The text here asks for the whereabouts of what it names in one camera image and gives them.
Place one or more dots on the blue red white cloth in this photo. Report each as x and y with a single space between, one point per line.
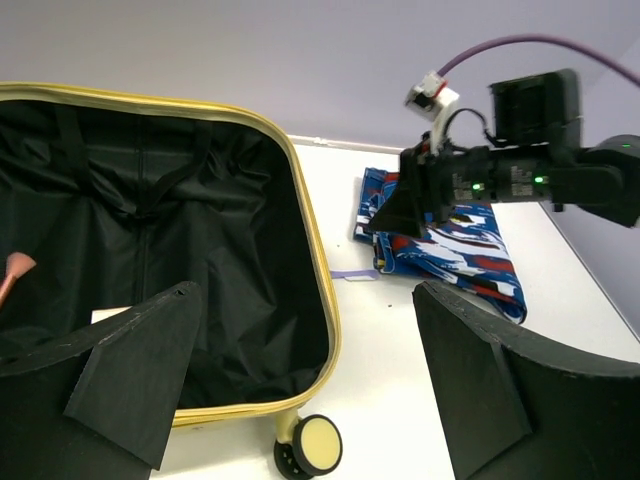
467 252

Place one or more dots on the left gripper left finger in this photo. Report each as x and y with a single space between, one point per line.
99 402

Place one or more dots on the aluminium table edge rail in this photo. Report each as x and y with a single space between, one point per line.
340 144

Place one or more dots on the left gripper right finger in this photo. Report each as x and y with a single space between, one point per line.
514 404

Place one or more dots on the yellow hard-shell suitcase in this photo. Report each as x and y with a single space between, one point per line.
119 197

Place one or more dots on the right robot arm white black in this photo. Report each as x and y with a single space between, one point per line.
534 153

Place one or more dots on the white card in suitcase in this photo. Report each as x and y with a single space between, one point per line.
99 315

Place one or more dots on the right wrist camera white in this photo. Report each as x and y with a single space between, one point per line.
433 99

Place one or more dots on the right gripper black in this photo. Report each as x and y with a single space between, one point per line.
429 187

